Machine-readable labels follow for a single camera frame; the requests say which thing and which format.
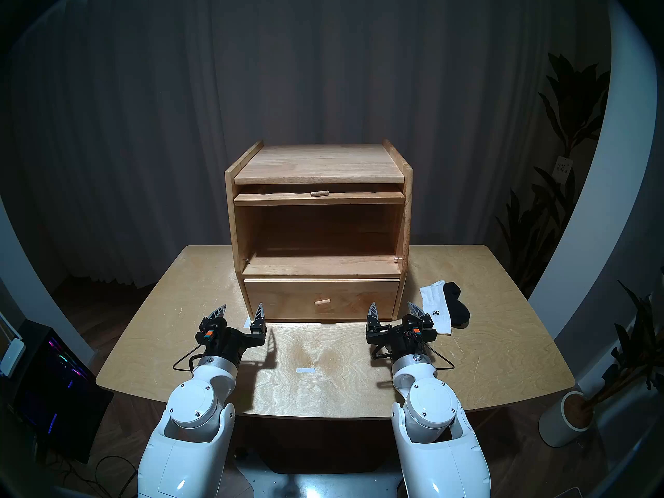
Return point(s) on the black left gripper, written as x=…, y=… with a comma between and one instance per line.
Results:
x=228, y=341

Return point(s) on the wooden cabinet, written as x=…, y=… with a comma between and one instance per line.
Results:
x=319, y=165

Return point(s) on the black computer tower with lights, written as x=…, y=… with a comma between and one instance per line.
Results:
x=57, y=388

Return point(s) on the wooden flip door with peg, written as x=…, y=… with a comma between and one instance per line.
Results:
x=280, y=198

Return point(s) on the white curved arch pillar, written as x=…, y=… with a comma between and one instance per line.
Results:
x=612, y=191
x=31, y=294

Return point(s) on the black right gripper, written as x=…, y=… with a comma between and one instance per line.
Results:
x=399, y=341

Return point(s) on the white plant tag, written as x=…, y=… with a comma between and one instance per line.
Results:
x=562, y=169

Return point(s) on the white sock with black logo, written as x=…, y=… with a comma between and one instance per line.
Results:
x=433, y=300

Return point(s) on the tall dark leafy plant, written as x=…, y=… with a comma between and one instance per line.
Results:
x=570, y=113

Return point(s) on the dark potted plant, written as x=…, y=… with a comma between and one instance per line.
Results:
x=638, y=346

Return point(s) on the white router box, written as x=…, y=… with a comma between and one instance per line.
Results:
x=13, y=354

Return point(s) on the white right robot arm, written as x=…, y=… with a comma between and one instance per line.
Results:
x=436, y=409

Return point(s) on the grey curtain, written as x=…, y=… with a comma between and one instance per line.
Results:
x=311, y=61

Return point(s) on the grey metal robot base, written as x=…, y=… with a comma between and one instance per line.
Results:
x=311, y=484

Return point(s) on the white round plant pot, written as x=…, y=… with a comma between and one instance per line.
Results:
x=557, y=424

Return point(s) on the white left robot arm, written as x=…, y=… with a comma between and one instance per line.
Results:
x=197, y=409

